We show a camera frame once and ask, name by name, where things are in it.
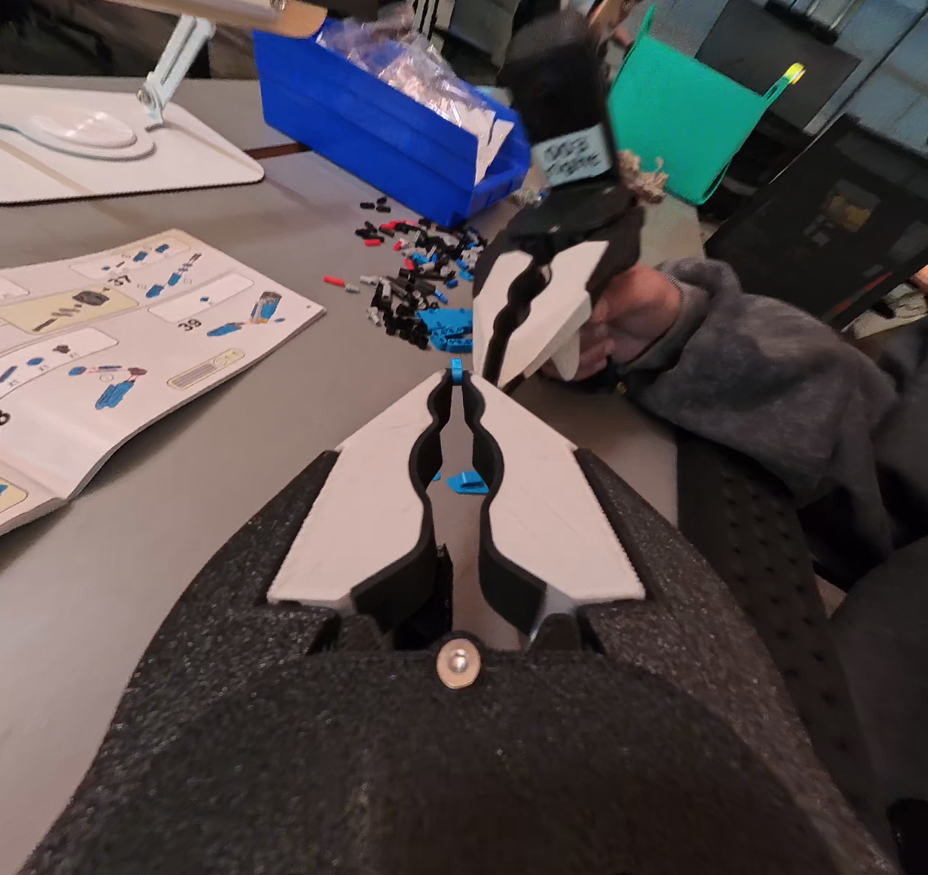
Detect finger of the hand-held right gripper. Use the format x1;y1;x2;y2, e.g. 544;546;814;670
471;250;541;383
499;241;610;392

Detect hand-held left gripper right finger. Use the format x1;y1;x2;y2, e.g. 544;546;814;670
460;371;646;647

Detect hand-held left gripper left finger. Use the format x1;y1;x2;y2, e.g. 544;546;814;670
267;370;456;633

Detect pile of small building pieces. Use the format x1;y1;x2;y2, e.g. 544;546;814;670
354;195;488;353

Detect person's right forearm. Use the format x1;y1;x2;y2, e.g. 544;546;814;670
623;258;928;528

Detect person's right hand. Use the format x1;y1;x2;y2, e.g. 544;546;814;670
580;270;686;383

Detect clear plastic bags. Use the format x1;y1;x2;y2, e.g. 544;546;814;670
315;5;517;187

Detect blue plastic bin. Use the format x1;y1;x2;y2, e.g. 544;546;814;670
252;16;532;230

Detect black cabinet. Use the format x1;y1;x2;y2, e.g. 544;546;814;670
705;113;928;329

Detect open instruction booklet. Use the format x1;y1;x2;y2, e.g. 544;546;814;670
0;229;327;537

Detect tan wooden board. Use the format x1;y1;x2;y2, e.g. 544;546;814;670
277;0;329;40

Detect white folding stand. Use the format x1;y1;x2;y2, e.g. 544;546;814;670
0;0;287;205

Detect person's dark grey jacket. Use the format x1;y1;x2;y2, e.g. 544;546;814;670
797;324;928;875

